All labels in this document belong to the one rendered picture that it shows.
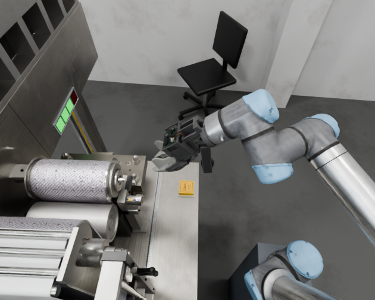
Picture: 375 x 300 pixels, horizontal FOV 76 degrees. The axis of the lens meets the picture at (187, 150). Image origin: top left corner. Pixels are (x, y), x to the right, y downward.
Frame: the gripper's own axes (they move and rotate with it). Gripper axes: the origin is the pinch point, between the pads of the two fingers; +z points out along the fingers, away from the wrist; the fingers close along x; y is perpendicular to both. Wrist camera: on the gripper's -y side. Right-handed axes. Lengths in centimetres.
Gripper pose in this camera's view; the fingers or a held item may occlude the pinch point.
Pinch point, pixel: (159, 163)
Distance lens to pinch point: 70.1
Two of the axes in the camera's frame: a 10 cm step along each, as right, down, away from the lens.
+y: -6.4, -4.8, -6.0
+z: -7.7, 3.6, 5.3
